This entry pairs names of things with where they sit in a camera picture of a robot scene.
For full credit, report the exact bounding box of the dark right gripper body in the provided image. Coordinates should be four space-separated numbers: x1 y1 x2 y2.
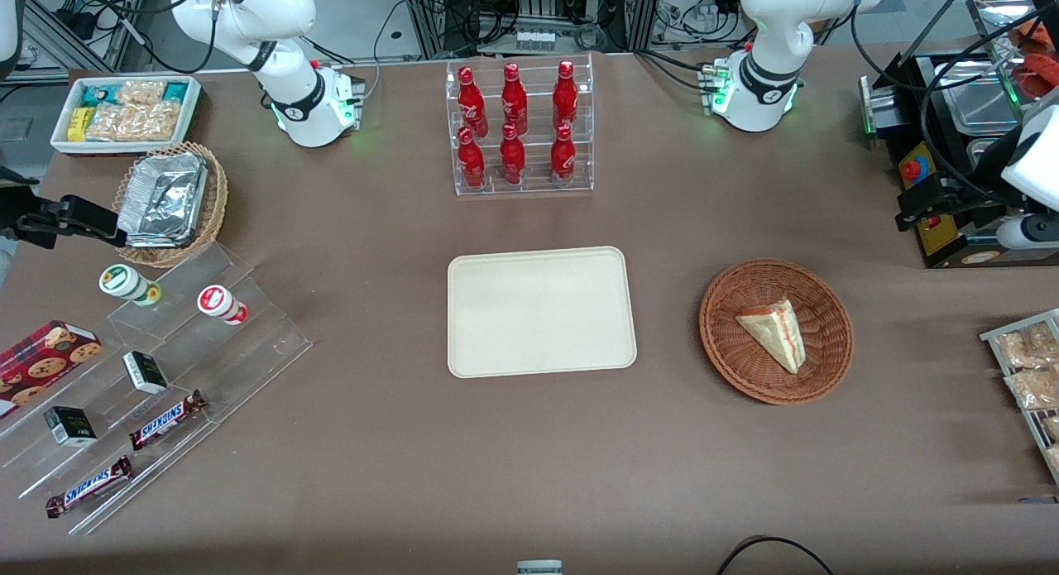
0 166 39 247

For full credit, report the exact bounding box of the steel warmer pan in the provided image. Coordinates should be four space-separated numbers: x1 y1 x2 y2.
933 59 1023 137

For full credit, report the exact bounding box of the green lidded cup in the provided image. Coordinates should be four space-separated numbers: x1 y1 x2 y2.
98 264 163 308

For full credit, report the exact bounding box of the triangular sandwich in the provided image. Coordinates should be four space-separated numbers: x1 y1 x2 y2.
735 299 807 376

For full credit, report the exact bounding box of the red cookie box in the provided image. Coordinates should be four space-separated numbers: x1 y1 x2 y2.
0 319 103 419

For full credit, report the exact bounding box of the clear acrylic bottle rack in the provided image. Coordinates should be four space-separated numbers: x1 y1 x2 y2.
445 54 595 197

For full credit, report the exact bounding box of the black cable loop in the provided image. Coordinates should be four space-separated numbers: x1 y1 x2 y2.
715 535 836 575

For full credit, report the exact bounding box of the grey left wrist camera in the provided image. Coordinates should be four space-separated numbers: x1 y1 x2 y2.
996 214 1059 252

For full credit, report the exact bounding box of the clear bag of crackers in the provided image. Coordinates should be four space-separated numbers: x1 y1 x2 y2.
995 322 1059 371
1004 367 1059 411

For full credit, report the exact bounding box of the small black box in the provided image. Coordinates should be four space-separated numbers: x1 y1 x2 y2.
43 406 98 448
122 351 170 395

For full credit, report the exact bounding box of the beige plastic tray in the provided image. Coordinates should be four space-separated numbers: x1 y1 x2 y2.
447 246 638 379

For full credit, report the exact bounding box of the grey wire rack tray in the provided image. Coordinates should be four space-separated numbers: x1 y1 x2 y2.
980 308 1059 486

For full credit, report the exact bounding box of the white rectangular snack bin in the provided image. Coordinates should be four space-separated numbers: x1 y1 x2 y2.
50 75 203 156

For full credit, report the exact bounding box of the silver metal bracket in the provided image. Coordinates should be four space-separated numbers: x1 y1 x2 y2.
859 74 907 139

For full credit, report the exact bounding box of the snickers chocolate bar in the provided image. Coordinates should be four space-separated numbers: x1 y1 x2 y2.
128 390 208 452
46 455 134 520

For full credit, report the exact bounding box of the red lidded cup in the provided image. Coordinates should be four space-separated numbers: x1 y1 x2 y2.
197 285 250 326

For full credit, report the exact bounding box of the light wicker basket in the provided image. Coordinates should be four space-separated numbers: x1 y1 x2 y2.
113 141 229 268

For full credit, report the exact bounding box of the clear acrylic stepped display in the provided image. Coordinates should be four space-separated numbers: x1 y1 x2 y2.
0 242 314 537

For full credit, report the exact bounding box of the round brown wicker basket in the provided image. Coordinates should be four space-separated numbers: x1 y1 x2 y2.
699 259 855 406

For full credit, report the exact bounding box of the red sausage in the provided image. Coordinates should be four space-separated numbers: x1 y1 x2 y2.
1016 52 1059 100

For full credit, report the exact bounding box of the aluminium foil tray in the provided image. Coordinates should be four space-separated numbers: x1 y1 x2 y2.
117 152 209 249

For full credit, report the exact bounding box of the grey metal shelf frame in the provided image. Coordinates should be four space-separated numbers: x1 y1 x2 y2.
17 0 151 76

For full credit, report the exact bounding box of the red cola bottle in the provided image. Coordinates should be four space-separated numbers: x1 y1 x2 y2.
458 66 490 138
553 60 579 132
501 63 529 136
458 127 487 189
550 124 577 188
500 123 527 185

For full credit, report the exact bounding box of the black food warmer machine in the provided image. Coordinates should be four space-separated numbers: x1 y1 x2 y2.
881 0 1059 270

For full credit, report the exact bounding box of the aluminium equipment rack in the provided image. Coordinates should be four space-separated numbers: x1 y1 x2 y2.
397 0 692 60

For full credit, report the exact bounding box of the large clear bag of nuts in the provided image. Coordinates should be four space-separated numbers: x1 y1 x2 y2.
85 101 181 142

